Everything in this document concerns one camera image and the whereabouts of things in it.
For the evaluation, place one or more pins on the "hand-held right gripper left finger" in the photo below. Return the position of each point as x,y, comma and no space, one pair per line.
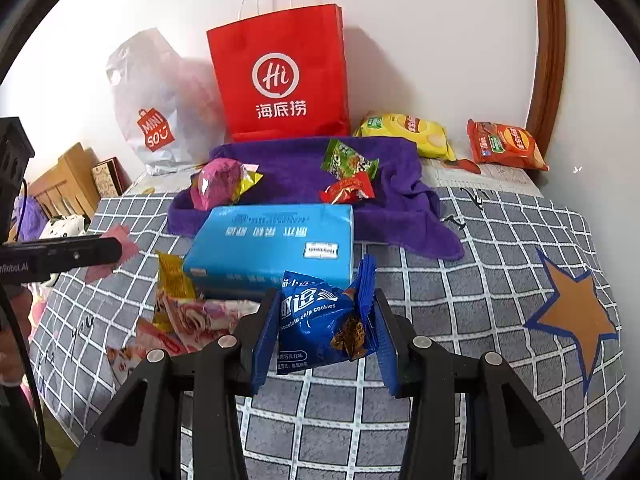
265,345

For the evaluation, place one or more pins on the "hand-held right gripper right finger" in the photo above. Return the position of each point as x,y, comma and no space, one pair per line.
387,360

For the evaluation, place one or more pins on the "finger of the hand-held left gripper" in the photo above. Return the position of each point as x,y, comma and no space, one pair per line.
80,255

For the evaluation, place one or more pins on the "small pink snack packet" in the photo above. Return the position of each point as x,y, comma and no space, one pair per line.
127,247

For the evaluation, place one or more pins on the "blue cookie packet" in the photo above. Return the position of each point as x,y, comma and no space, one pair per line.
320,325

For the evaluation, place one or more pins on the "yellow snack packet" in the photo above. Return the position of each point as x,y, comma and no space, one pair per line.
172,280

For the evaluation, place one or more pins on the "pink round snack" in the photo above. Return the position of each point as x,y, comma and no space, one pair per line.
217,185

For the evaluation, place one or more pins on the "red candy packet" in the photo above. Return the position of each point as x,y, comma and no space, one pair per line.
347,191

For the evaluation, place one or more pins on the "green snack packet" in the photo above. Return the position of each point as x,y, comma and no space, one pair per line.
350,160

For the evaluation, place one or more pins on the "person's left hand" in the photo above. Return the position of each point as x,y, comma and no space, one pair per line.
12,340

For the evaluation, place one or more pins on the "black and white plush toy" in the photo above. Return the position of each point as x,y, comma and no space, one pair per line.
65,227

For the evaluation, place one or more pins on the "purple plush toy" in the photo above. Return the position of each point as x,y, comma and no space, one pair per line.
30,217

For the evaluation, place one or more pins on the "small patterned box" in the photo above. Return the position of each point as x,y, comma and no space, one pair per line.
110,177

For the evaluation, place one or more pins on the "blue tissue pack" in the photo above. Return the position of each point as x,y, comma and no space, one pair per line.
270,245

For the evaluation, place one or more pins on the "purple towel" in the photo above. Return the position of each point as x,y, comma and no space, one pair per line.
390,210

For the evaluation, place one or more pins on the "checked grey blanket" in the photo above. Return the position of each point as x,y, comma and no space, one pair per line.
500,260

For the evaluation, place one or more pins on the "white plastic shopping bag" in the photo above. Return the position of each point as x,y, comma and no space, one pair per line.
160,110

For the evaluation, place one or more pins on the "yellow chips bag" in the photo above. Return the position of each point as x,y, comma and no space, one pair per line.
405,132

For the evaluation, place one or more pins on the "orange chips bag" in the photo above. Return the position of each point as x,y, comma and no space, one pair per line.
505,142

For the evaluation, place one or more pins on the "red paper bag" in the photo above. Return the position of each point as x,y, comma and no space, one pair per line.
280,75

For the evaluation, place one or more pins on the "brown wooden door frame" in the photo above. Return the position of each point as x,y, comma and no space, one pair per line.
547,60

